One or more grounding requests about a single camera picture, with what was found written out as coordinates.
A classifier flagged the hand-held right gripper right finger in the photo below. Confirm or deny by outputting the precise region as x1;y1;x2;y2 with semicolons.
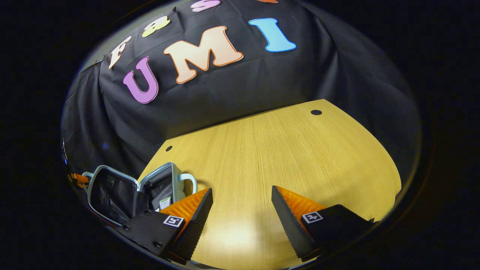
271;185;376;263

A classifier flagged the white suitcase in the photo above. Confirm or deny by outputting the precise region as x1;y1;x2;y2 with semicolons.
81;162;198;228

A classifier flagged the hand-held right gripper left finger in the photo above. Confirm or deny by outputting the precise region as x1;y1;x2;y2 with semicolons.
116;187;214;265

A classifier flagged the black backdrop cloth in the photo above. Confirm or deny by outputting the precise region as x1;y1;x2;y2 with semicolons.
60;0;422;190

